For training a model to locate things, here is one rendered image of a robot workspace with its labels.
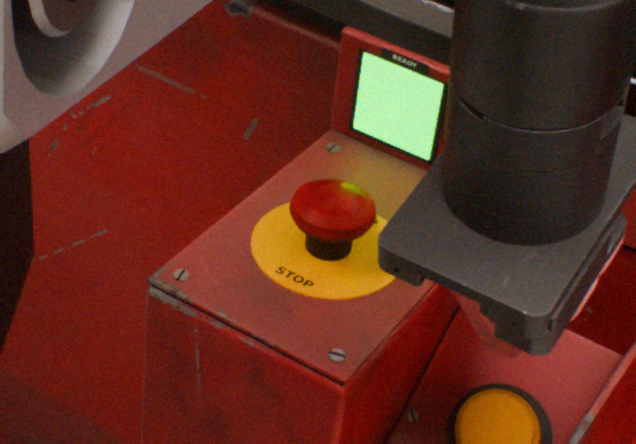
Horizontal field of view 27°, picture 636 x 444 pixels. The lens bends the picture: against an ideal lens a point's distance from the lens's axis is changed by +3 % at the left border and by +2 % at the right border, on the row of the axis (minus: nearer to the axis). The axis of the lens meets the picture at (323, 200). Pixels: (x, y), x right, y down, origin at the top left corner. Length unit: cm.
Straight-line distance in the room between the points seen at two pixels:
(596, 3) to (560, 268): 10
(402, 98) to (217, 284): 14
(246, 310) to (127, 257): 45
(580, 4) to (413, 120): 27
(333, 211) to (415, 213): 12
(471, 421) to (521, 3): 28
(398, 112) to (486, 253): 21
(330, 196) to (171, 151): 34
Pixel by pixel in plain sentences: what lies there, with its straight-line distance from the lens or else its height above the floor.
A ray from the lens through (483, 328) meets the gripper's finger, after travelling 54.
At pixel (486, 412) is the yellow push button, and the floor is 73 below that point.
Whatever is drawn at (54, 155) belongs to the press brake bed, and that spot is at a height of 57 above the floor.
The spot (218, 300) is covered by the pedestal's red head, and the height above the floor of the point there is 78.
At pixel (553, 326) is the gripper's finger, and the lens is 45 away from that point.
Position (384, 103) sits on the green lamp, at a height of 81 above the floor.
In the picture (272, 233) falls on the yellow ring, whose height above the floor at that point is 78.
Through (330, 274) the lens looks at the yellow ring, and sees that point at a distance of 59.
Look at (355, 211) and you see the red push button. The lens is 58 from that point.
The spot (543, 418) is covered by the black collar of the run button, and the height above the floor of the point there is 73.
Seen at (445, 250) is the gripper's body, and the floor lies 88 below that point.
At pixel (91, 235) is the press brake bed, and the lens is 102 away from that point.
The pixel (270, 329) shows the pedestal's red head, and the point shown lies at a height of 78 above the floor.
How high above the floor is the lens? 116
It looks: 37 degrees down
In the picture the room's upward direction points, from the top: 7 degrees clockwise
